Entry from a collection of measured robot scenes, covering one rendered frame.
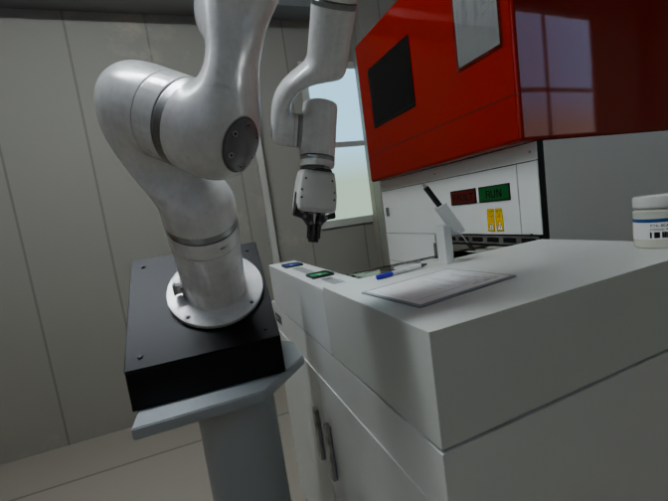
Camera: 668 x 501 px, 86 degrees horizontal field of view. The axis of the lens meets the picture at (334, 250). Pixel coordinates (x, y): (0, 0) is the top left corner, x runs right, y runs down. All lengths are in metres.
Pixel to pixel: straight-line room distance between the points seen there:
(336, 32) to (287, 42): 1.90
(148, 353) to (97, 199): 1.78
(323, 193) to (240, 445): 0.56
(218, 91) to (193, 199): 0.18
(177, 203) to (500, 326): 0.48
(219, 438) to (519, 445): 0.53
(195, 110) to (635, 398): 0.75
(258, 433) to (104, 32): 2.32
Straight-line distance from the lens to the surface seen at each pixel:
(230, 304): 0.74
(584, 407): 0.65
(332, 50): 0.81
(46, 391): 2.67
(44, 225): 2.50
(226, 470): 0.85
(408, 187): 1.52
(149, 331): 0.76
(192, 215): 0.58
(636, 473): 0.81
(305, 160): 0.86
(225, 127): 0.46
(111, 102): 0.56
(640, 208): 0.87
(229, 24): 0.53
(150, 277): 0.84
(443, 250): 0.81
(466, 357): 0.47
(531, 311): 0.53
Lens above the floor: 1.11
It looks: 6 degrees down
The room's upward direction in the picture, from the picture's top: 8 degrees counter-clockwise
